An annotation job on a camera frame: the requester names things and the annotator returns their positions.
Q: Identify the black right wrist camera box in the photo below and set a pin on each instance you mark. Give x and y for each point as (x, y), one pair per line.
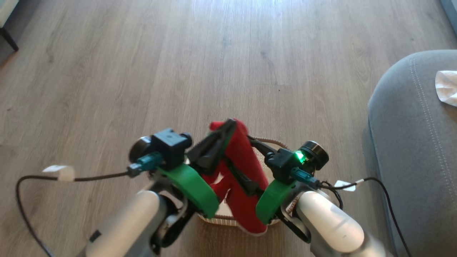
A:
(289, 162)

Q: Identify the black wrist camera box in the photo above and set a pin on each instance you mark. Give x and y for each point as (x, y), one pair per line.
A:
(171, 144)
(289, 162)

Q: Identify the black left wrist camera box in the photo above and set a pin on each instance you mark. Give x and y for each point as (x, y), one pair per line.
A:
(171, 144)

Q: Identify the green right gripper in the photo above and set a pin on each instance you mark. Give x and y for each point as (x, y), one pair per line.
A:
(273, 200)

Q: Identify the grey fabric sofa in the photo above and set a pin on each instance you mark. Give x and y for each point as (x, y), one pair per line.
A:
(410, 142)

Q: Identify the red garment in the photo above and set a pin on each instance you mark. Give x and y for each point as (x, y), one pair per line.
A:
(246, 157)

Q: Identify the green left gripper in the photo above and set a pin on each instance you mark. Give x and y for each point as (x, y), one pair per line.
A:
(194, 189)

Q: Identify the beige plastic laundry basket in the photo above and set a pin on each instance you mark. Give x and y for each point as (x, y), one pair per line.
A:
(221, 220)

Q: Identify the pale pink cloth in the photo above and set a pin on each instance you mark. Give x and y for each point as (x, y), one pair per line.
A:
(447, 87)

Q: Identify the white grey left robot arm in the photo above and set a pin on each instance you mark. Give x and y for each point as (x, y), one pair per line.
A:
(125, 228)

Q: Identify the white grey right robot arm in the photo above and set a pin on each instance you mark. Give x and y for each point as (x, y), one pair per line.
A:
(332, 225)

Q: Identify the white furniture with black leg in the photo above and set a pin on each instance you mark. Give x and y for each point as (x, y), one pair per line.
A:
(5, 10)

